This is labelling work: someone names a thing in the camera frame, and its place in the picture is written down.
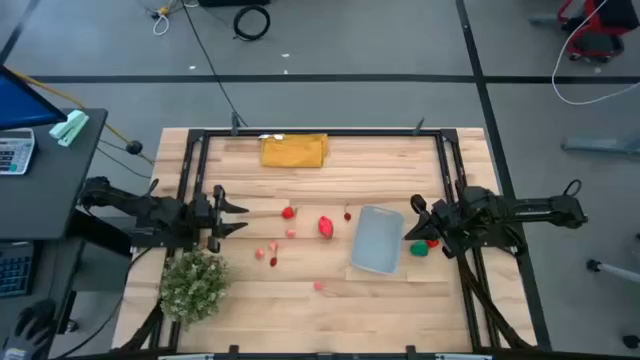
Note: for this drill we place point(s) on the person's hand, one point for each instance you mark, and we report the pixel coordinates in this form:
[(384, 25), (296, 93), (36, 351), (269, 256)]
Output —
[(30, 325)]

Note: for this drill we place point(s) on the grey desk calculator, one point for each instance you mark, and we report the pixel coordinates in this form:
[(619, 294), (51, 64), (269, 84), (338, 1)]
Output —
[(15, 150)]

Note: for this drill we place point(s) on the computer monitor blue screen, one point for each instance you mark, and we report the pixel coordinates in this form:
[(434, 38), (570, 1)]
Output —
[(20, 105)]

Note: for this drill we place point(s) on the large pink toy strawberry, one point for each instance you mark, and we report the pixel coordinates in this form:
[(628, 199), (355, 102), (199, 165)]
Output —
[(325, 227)]

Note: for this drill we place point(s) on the green artificial plant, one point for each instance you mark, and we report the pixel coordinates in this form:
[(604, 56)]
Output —
[(192, 285)]

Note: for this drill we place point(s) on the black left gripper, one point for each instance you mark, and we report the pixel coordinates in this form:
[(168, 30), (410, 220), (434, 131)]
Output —
[(202, 215)]

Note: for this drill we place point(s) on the red toy tomato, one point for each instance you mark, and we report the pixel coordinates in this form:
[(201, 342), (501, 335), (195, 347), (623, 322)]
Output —
[(433, 244)]

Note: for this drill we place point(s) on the grey pole with black foot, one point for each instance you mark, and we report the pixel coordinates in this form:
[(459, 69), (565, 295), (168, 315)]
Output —
[(620, 272)]

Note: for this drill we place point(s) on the black caster wheel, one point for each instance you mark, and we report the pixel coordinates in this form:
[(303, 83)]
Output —
[(631, 341)]

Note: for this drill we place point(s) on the mint green stapler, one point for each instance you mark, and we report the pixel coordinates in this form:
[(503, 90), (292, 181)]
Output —
[(70, 127)]

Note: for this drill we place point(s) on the white cloth label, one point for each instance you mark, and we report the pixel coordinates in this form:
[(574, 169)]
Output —
[(271, 136)]

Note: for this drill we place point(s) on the black aluminium table frame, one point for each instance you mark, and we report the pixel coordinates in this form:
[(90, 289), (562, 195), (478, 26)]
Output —
[(375, 132)]

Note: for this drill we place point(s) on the grey metal floor base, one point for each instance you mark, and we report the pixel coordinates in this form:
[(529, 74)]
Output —
[(600, 145)]

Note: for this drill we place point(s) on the folded yellow cloth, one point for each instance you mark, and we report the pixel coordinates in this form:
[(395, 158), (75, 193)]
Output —
[(295, 152)]

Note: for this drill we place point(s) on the black frame bracket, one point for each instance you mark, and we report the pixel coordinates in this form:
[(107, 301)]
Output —
[(411, 350), (233, 350)]

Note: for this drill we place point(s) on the black clamp lever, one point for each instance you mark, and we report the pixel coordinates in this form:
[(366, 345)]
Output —
[(418, 126), (235, 123)]

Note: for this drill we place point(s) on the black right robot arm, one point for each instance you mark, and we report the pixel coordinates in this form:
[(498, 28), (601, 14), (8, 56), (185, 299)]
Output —
[(525, 205)]

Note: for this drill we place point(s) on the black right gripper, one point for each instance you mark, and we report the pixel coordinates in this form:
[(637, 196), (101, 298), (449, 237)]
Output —
[(447, 220)]

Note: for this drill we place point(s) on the dark red toy cherry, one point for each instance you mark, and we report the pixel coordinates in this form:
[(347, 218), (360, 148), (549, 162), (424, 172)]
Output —
[(347, 216)]

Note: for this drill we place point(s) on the red cart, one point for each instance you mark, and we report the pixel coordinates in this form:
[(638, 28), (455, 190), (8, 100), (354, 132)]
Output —
[(595, 42)]

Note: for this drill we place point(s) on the small pink toy fruit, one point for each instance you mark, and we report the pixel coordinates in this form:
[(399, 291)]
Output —
[(318, 286), (259, 254)]

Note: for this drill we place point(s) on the black desk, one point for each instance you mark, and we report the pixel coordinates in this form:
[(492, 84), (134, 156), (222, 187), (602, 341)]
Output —
[(50, 190)]

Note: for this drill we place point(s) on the light grey plastic bin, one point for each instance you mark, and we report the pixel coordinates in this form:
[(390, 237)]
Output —
[(377, 240)]

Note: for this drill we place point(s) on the red toy strawberry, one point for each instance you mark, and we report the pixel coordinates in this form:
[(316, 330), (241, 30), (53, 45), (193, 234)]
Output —
[(288, 213)]

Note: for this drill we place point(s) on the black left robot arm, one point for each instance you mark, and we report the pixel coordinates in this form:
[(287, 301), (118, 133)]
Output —
[(150, 207)]

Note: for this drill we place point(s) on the black computer keyboard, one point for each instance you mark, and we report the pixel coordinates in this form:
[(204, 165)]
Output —
[(15, 270)]

